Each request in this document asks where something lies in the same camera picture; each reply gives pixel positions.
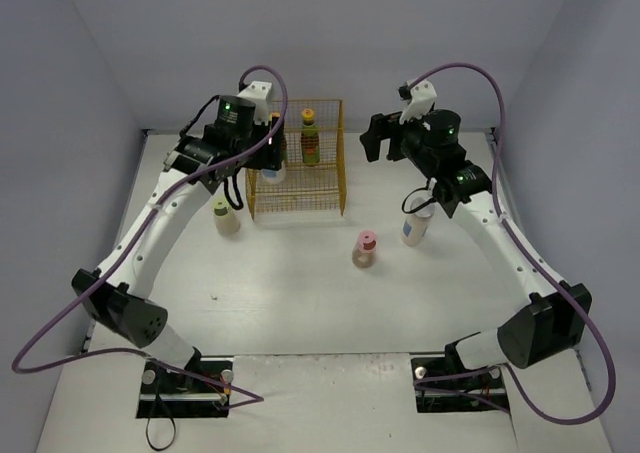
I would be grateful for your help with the white shaker blue label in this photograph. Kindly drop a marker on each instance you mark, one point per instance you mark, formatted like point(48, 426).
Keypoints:
point(417, 221)

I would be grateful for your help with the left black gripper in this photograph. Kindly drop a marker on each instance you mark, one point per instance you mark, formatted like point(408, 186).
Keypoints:
point(275, 151)

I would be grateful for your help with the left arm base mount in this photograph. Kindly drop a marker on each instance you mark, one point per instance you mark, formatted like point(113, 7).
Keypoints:
point(165, 394)

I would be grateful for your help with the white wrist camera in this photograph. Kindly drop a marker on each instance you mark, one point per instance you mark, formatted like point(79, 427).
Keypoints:
point(261, 94)
point(420, 100)

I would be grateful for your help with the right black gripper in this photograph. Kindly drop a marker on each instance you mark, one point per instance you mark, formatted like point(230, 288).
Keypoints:
point(393, 138)

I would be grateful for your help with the yellow wire rack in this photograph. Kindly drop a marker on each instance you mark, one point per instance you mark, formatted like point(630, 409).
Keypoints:
point(305, 188)

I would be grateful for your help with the yellow cap sauce bottle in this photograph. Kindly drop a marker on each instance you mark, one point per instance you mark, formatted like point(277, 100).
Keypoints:
point(309, 139)
point(279, 138)

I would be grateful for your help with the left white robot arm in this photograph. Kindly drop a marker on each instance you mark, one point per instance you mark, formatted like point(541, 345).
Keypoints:
point(117, 292)

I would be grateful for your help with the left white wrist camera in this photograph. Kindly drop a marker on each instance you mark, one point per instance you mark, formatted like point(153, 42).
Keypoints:
point(261, 94)

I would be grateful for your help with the yellow lid spice jar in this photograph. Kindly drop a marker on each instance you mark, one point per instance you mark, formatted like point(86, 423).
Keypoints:
point(225, 218)

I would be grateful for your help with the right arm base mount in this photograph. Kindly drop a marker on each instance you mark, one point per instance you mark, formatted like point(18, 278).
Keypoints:
point(435, 392)

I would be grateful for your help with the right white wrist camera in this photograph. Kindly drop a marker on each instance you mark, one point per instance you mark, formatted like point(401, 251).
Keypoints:
point(420, 100)

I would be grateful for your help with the silver lid white shaker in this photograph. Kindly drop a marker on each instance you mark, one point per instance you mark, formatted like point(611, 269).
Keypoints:
point(271, 176)

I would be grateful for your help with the pink lid spice jar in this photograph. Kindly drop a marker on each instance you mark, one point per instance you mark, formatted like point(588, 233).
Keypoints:
point(364, 252)

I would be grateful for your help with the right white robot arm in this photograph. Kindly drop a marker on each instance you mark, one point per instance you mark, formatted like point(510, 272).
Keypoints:
point(549, 311)

